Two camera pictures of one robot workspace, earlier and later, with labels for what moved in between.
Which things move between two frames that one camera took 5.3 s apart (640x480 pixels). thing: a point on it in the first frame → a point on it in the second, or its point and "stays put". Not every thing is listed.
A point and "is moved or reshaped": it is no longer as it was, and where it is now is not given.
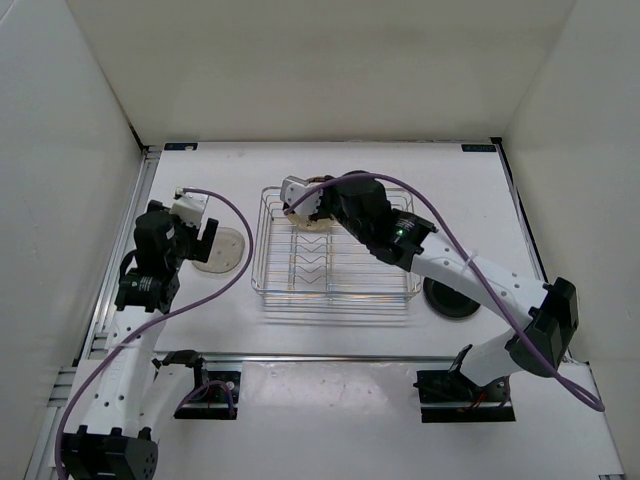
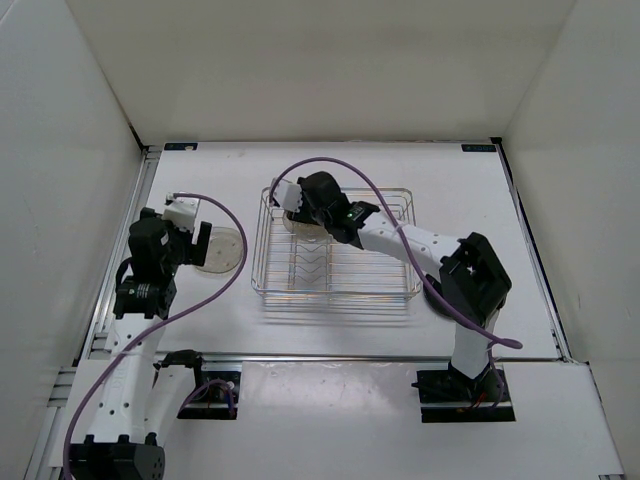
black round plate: [447, 301] stays put
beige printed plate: [303, 221] is moved or reshaped
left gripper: [198, 250] stays put
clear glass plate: [226, 253] stays put
